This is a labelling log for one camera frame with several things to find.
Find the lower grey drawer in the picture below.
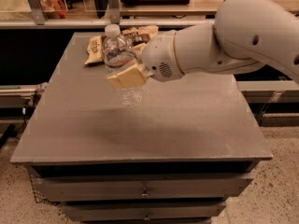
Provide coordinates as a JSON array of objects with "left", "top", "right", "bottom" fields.
[{"left": 63, "top": 202, "right": 226, "bottom": 222}]

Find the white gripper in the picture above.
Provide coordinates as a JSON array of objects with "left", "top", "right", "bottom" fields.
[{"left": 107, "top": 30, "right": 184, "bottom": 89}]

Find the black cable on floor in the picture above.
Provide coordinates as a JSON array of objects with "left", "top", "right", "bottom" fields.
[{"left": 0, "top": 107, "right": 29, "bottom": 149}]

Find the grey drawer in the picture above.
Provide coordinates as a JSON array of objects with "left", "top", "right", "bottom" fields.
[
  {"left": 63, "top": 202, "right": 226, "bottom": 222},
  {"left": 36, "top": 173, "right": 253, "bottom": 202}
]

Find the grey drawer cabinet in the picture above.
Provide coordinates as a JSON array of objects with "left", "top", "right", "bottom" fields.
[{"left": 11, "top": 33, "right": 272, "bottom": 224}]

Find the upper grey drawer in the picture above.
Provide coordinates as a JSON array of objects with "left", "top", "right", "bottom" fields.
[{"left": 36, "top": 173, "right": 253, "bottom": 202}]

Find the metal shelf rail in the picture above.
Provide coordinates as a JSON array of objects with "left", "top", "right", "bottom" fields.
[{"left": 0, "top": 18, "right": 206, "bottom": 30}]

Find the brown chip bag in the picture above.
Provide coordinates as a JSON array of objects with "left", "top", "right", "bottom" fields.
[{"left": 85, "top": 24, "right": 159, "bottom": 69}]

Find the clear plastic water bottle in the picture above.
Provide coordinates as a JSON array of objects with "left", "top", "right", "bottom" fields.
[{"left": 103, "top": 24, "right": 143, "bottom": 106}]

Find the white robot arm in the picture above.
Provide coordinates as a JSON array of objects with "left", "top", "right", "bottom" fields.
[{"left": 107, "top": 0, "right": 299, "bottom": 89}]

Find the orange bag behind glass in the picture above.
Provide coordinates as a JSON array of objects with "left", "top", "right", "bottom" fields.
[{"left": 39, "top": 0, "right": 67, "bottom": 19}]

